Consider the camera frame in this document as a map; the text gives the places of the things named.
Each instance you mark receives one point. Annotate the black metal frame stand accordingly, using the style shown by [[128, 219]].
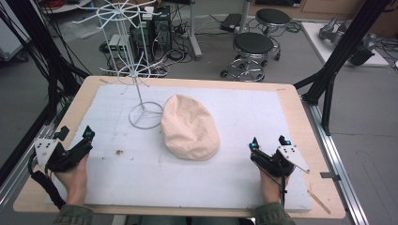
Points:
[[47, 59], [341, 56]]

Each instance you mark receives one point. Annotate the person's left hand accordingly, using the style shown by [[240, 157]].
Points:
[[75, 184]]

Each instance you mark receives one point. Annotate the white foam mat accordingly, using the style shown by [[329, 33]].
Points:
[[175, 184]]

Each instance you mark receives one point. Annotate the black metal clip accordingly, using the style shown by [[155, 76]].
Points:
[[330, 176]]

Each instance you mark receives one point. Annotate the grey metal post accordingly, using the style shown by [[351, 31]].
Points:
[[194, 34]]

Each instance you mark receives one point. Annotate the small white device box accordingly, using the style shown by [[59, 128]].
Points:
[[117, 43]]

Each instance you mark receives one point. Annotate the black computer tower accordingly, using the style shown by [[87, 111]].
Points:
[[158, 34]]

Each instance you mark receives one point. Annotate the aluminium rail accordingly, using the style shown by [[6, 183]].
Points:
[[22, 175], [338, 162]]

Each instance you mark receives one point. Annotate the white board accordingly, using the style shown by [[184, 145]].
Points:
[[316, 43]]

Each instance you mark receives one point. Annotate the beige cap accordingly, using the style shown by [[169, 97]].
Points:
[[189, 129]]

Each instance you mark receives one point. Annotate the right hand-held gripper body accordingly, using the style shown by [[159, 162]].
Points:
[[281, 162]]

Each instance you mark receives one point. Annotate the large black round stool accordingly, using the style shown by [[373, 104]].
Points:
[[252, 43]]

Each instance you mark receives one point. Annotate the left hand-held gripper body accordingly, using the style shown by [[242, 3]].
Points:
[[59, 157]]

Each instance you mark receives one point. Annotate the black flat box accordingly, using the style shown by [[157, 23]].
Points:
[[231, 22]]

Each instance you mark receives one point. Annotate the wooden stick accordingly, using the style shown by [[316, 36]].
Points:
[[319, 201]]

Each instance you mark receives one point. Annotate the small black round stool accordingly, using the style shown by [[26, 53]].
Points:
[[272, 16]]

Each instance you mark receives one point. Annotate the person's right hand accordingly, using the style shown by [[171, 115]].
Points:
[[270, 187]]

